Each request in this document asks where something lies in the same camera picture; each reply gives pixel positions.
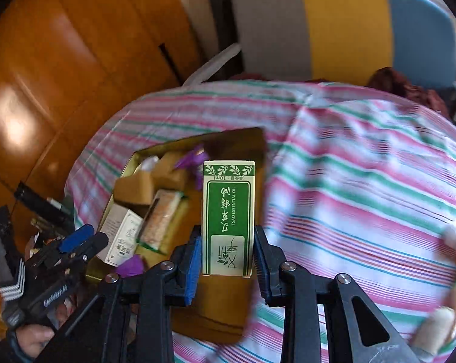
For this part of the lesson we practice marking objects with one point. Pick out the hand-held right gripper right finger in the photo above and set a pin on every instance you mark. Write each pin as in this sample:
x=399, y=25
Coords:
x=260, y=268

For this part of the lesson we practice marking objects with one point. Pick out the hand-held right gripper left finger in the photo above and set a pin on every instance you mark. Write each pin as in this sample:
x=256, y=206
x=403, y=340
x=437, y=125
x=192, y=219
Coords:
x=193, y=272

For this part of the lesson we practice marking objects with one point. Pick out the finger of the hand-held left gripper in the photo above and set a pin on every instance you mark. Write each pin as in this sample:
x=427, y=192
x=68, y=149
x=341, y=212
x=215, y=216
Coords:
x=93, y=245
x=76, y=234

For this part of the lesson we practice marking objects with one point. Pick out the green paper box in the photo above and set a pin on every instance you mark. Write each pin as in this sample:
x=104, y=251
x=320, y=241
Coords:
x=228, y=215

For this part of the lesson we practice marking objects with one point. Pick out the clear snack packet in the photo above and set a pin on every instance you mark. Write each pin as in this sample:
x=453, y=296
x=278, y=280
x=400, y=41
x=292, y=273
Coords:
x=160, y=219

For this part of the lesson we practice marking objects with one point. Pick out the yellow sponge block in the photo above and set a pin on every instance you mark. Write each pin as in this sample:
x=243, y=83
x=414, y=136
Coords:
x=172, y=170
x=134, y=190

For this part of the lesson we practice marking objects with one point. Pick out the gold tin box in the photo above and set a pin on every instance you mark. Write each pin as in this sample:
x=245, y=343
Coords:
x=182, y=204

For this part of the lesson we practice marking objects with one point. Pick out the purple foil packet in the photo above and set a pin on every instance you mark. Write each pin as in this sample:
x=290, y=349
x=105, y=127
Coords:
x=190, y=160
x=131, y=265

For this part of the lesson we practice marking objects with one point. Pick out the person's left hand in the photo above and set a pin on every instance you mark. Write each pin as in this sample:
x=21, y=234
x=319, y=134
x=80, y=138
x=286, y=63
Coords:
x=28, y=342

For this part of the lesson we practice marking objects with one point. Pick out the white paper box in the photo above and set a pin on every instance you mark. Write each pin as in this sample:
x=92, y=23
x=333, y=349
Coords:
x=121, y=234

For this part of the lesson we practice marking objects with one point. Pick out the black flat box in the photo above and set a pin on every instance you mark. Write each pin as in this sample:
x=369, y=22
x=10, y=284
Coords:
x=42, y=201

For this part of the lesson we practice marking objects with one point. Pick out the striped tablecloth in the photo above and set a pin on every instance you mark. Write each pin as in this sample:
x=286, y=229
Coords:
x=345, y=181

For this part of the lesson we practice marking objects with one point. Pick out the wooden cabinet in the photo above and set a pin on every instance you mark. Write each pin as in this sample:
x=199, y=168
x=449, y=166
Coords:
x=69, y=75

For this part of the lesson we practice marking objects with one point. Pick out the dark red cloth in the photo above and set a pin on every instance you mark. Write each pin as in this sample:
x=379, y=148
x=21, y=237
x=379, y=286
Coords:
x=413, y=90

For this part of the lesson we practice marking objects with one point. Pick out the grey yellow blue chair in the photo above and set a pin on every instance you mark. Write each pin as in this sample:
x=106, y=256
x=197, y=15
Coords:
x=345, y=26

